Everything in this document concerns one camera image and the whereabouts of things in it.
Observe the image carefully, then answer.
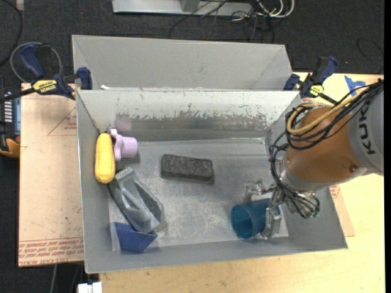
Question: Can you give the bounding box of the yellow toy corn cob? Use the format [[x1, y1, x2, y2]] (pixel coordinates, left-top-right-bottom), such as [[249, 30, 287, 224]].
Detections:
[[93, 132, 117, 184]]

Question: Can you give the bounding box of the blue translucent cup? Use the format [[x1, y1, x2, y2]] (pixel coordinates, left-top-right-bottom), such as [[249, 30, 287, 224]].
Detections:
[[230, 198, 273, 240]]

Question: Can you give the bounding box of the dark green flat block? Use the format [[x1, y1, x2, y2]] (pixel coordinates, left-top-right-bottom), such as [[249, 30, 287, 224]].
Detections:
[[160, 154, 214, 183]]

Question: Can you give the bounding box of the brown cardboard board red print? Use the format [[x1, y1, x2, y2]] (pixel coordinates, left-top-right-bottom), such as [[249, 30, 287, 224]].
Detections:
[[18, 82, 356, 269]]

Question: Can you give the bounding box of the dark blue triangular piece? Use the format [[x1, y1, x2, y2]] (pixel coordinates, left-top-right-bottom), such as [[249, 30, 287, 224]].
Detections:
[[113, 222, 158, 254]]

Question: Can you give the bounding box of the lilac plastic cup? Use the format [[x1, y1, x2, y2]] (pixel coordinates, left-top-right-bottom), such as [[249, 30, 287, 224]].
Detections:
[[108, 128, 139, 162]]

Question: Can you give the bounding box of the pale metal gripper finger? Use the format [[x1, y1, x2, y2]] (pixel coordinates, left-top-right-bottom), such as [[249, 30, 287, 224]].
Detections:
[[244, 180, 277, 199], [261, 198, 283, 241]]

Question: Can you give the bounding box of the grey metal bin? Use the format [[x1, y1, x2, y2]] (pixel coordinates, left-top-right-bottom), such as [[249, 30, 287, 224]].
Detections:
[[71, 34, 349, 275]]

